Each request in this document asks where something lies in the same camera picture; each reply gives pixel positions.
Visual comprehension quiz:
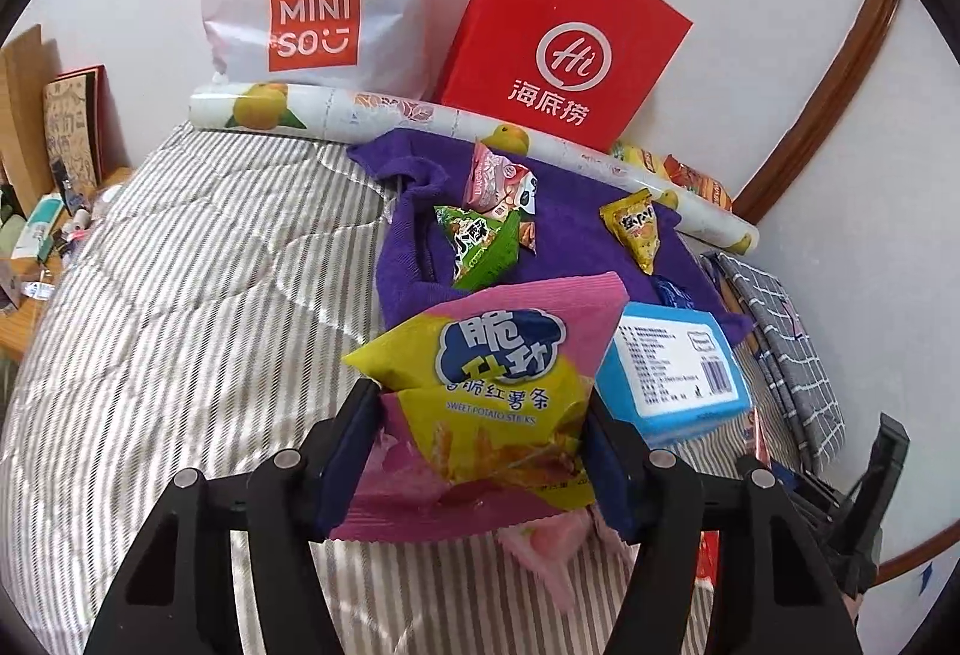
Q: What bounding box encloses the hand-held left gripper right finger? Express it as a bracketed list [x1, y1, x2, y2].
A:
[589, 392, 860, 655]

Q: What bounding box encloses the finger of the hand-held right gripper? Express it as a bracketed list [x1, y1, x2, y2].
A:
[870, 413, 911, 555]
[739, 451, 845, 536]

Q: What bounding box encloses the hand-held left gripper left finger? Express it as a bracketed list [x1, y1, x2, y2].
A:
[82, 379, 383, 655]

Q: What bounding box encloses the pink long snack packet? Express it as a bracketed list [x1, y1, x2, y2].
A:
[499, 512, 601, 577]

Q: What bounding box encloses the yellow sweet potato snack bag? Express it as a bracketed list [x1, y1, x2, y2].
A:
[341, 306, 601, 498]

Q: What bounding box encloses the blue small snack packet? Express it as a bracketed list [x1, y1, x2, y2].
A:
[651, 276, 698, 311]

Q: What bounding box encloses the large pink snack bag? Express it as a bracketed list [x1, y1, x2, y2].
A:
[330, 272, 631, 543]

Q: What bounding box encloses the yellow triangular snack packet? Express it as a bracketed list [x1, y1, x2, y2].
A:
[598, 188, 661, 277]

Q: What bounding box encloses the green snack packet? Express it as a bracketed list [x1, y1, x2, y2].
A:
[435, 205, 539, 292]

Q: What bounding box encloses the pink panda snack packet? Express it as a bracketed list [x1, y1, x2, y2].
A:
[463, 139, 542, 225]

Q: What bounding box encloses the brown baseboard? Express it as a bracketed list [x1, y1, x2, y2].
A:
[877, 524, 950, 570]

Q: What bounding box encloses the blue box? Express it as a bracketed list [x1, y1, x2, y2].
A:
[596, 301, 753, 446]

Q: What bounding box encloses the grey checked cloth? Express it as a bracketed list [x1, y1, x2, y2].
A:
[701, 250, 848, 476]

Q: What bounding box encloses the striped mattress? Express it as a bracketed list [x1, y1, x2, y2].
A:
[0, 119, 848, 655]

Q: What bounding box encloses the purple cloth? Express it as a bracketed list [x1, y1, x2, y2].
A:
[346, 128, 755, 356]

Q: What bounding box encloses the orange chip bag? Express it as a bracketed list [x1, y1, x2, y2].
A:
[664, 152, 734, 214]

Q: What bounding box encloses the yellow chip bag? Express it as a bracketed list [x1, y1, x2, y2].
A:
[609, 139, 676, 176]

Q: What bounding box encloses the wooden nightstand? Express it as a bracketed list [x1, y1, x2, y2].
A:
[0, 175, 136, 363]

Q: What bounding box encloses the fruit-print paper roll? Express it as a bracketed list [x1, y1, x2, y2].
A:
[187, 81, 760, 255]

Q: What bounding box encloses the teal tube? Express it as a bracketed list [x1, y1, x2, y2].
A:
[22, 194, 65, 251]

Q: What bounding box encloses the red paper bag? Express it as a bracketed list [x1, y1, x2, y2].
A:
[433, 0, 695, 154]

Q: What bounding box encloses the wooden headboard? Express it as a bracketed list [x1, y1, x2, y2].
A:
[0, 23, 65, 195]

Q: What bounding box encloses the brown door frame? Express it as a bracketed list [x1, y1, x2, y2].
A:
[731, 0, 908, 225]

